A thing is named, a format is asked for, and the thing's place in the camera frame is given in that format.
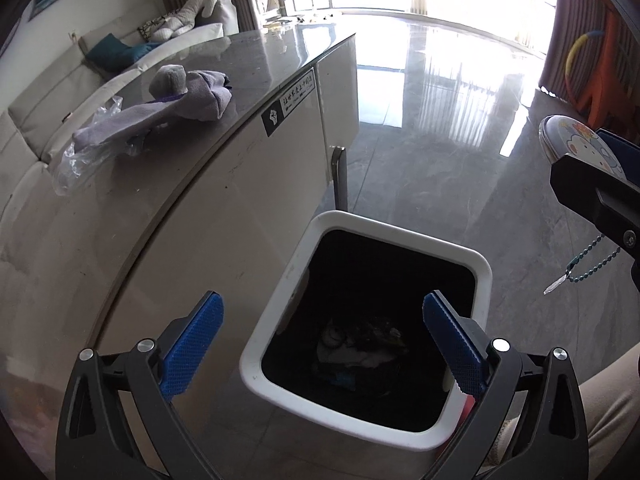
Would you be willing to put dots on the purple brown curtain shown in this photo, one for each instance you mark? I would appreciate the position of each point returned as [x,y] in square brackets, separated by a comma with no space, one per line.
[575,20]

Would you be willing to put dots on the clear crumpled plastic wrap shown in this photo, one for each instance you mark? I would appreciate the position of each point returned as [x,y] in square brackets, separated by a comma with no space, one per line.
[85,160]

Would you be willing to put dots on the metal table leg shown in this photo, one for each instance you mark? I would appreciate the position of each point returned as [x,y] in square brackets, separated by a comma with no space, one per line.
[339,177]

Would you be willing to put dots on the white table label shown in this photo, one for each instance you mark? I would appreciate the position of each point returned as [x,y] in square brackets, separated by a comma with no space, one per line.
[298,91]

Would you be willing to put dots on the teal cushion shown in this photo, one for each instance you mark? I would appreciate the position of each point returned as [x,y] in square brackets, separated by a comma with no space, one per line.
[115,52]

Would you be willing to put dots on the grey fabric sofa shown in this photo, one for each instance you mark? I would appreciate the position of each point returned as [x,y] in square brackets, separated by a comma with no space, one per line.
[40,105]

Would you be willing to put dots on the grey purple sock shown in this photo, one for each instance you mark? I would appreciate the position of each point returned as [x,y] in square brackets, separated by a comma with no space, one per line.
[200,95]

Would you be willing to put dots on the orange plastic toy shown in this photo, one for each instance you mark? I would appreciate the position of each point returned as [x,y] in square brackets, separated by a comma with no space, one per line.
[602,85]

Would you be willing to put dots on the black table sticker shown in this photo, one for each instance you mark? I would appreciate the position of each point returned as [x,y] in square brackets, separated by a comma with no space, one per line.
[271,121]

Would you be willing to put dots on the grey plush ball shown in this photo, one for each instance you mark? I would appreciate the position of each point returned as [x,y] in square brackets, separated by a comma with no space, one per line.
[167,80]

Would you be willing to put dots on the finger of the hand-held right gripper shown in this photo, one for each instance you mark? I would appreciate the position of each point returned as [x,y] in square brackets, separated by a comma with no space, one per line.
[595,190]
[629,157]

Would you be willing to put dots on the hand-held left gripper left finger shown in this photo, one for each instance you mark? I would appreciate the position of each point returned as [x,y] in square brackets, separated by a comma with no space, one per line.
[192,350]

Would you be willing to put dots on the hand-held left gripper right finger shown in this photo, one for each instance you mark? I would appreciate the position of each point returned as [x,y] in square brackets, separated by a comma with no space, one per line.
[452,345]

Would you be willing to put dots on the white flower-print trash bin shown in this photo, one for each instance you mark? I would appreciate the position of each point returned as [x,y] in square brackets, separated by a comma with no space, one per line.
[270,360]

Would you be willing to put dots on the grey plush toy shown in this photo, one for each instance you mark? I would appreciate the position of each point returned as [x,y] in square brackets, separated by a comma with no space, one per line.
[185,15]

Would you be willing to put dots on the dark blue gold snack wrapper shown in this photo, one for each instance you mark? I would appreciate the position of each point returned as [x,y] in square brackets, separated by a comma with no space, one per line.
[372,332]

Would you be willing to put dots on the black white floral cushion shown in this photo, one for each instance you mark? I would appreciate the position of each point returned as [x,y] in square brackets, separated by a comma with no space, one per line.
[152,27]

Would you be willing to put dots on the person's light trousers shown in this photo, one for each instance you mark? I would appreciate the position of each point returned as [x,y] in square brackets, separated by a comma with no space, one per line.
[612,420]

